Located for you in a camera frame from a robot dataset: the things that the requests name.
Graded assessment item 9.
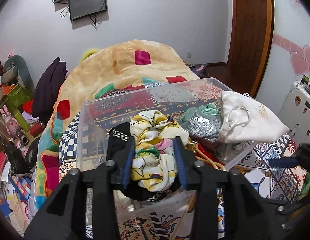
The white drawstring bag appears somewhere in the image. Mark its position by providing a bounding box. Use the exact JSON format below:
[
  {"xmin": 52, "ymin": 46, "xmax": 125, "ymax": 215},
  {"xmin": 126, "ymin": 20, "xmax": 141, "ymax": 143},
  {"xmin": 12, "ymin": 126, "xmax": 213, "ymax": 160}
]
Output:
[{"xmin": 218, "ymin": 91, "xmax": 290, "ymax": 144}]

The grey knitted pouch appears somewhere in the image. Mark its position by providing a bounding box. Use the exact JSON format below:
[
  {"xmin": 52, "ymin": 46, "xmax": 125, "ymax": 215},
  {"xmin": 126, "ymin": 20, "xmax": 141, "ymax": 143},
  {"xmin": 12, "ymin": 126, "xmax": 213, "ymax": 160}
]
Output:
[{"xmin": 180, "ymin": 116, "xmax": 223, "ymax": 139}]

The clear plastic storage box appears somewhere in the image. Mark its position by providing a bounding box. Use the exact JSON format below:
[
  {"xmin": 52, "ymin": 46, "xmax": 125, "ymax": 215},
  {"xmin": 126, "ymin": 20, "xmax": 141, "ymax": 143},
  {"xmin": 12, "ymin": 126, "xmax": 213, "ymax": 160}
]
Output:
[{"xmin": 76, "ymin": 77, "xmax": 258, "ymax": 240}]

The floral yellow scrunchie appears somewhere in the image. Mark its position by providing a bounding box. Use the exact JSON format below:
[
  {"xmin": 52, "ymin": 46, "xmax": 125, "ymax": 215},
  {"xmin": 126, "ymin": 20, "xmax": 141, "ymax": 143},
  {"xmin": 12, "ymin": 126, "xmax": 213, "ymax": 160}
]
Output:
[{"xmin": 129, "ymin": 110, "xmax": 189, "ymax": 192}]

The red drawstring pouch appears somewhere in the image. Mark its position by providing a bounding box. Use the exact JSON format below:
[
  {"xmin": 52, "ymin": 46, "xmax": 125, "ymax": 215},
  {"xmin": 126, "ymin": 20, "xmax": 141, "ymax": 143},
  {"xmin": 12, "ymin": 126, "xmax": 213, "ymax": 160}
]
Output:
[{"xmin": 196, "ymin": 138, "xmax": 221, "ymax": 162}]

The green knitted pouch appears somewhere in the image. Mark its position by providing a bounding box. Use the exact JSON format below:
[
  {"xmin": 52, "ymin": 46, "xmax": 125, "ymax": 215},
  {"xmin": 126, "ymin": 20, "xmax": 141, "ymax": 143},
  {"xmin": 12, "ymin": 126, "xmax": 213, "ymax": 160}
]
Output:
[{"xmin": 182, "ymin": 102, "xmax": 221, "ymax": 122}]

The white suitcase with stickers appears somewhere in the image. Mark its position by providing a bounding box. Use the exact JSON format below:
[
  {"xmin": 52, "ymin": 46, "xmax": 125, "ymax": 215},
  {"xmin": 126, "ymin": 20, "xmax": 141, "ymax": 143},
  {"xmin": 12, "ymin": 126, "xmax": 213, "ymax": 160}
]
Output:
[{"xmin": 278, "ymin": 81, "xmax": 310, "ymax": 145}]

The white heart wardrobe door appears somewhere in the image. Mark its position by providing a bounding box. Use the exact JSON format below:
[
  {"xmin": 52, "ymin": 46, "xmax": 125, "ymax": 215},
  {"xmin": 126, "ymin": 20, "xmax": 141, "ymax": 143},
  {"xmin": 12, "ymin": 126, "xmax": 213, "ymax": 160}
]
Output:
[{"xmin": 256, "ymin": 0, "xmax": 310, "ymax": 114}]

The red thermos cup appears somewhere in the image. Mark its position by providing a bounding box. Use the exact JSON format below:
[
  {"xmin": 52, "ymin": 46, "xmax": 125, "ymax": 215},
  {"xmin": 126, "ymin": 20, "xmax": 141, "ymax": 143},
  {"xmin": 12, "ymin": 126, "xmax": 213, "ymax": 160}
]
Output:
[{"xmin": 30, "ymin": 121, "xmax": 46, "ymax": 138}]

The green bottle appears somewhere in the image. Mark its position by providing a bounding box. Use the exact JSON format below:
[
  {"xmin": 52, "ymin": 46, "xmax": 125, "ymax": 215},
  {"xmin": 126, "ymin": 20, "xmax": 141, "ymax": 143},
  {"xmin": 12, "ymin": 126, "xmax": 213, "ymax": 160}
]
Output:
[{"xmin": 13, "ymin": 109, "xmax": 30, "ymax": 132}]

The pink rabbit doll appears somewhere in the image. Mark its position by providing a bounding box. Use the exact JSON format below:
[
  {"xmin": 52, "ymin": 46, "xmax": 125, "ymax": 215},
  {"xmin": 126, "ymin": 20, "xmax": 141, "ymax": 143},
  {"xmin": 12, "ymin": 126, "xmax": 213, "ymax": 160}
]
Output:
[{"xmin": 0, "ymin": 105, "xmax": 19, "ymax": 137}]

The purple backpack on floor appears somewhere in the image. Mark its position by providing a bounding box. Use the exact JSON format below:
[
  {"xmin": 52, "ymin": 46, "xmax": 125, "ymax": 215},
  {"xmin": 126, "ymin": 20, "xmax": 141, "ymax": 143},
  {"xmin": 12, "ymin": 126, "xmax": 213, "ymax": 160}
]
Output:
[{"xmin": 189, "ymin": 64, "xmax": 208, "ymax": 79}]

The green storage box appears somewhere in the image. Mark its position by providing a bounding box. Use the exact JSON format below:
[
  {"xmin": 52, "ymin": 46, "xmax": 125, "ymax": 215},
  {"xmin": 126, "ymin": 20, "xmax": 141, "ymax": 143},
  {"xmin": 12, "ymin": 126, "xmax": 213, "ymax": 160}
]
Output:
[{"xmin": 0, "ymin": 85, "xmax": 33, "ymax": 113}]

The dark purple jacket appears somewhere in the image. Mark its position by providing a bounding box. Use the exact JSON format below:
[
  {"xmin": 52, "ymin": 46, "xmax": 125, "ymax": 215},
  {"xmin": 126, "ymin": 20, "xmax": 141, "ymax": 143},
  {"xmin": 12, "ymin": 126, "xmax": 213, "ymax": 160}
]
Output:
[{"xmin": 32, "ymin": 57, "xmax": 68, "ymax": 124}]

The grey plush toy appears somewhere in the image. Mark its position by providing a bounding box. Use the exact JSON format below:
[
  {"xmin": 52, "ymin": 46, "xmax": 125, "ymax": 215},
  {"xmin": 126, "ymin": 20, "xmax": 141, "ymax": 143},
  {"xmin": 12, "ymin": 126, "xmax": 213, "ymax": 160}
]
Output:
[{"xmin": 1, "ymin": 55, "xmax": 35, "ymax": 93}]

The brown wooden door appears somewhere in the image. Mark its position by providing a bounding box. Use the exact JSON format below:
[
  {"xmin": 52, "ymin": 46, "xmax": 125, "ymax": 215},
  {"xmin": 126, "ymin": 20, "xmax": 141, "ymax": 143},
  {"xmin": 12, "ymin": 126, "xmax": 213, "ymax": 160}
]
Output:
[{"xmin": 227, "ymin": 0, "xmax": 274, "ymax": 97}]

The yellow curved pillow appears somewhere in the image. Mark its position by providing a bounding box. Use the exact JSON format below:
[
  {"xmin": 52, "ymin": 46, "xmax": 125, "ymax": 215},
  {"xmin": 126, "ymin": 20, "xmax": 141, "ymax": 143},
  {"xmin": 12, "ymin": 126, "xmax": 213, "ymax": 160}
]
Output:
[{"xmin": 80, "ymin": 48, "xmax": 99, "ymax": 62}]

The beige plush blanket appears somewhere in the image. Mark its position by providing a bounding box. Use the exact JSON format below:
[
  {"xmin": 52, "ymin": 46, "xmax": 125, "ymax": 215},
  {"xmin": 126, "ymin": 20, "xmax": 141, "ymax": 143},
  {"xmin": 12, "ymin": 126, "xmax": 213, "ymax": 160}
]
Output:
[{"xmin": 34, "ymin": 40, "xmax": 198, "ymax": 209}]

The small black monitor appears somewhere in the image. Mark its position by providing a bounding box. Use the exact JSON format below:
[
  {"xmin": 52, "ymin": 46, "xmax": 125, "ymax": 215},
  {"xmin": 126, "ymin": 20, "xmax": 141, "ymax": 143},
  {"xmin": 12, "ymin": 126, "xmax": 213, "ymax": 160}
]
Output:
[{"xmin": 69, "ymin": 0, "xmax": 107, "ymax": 22}]

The white wall socket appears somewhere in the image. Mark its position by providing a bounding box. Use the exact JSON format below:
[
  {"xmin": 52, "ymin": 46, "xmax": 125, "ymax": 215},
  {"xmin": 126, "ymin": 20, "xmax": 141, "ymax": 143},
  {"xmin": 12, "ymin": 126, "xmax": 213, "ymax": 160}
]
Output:
[{"xmin": 186, "ymin": 52, "xmax": 192, "ymax": 59}]

